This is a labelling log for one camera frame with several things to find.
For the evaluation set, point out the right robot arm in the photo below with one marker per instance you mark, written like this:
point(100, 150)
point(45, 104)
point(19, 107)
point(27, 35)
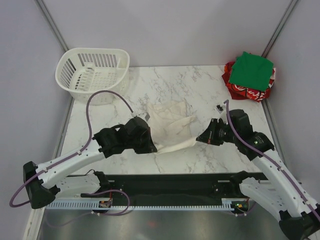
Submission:
point(297, 213)

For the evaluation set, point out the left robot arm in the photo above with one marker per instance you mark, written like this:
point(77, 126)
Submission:
point(48, 181)

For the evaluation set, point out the aluminium frame post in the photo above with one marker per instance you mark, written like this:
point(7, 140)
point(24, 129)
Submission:
point(280, 26)
point(51, 23)

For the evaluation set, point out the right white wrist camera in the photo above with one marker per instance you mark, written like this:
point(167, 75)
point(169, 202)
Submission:
point(221, 110)

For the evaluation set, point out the white slotted cable duct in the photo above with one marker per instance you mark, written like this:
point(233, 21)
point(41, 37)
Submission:
point(99, 205)

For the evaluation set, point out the white plastic laundry basket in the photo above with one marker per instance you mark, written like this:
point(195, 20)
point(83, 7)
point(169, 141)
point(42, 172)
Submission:
point(83, 71)

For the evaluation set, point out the left aluminium frame post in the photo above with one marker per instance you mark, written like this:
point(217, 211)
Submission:
point(51, 23)

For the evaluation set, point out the left aluminium table rail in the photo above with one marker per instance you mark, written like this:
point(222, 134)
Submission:
point(60, 142)

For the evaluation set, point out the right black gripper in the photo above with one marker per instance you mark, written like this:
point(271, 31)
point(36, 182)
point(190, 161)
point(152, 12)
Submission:
point(209, 136)

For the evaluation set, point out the right aluminium frame post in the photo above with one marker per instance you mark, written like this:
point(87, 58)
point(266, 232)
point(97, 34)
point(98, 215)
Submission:
point(280, 26)

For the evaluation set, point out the cream white t shirt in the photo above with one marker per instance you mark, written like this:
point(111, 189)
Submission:
point(170, 126)

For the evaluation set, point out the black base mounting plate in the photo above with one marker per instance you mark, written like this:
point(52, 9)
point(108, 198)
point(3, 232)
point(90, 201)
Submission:
point(173, 189)

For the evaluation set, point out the folded green t shirt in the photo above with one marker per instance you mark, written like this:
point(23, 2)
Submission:
point(251, 71)

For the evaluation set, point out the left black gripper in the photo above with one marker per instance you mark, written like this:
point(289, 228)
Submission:
point(149, 147)

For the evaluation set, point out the folded red printed t shirt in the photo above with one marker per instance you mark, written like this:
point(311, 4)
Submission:
point(243, 93)

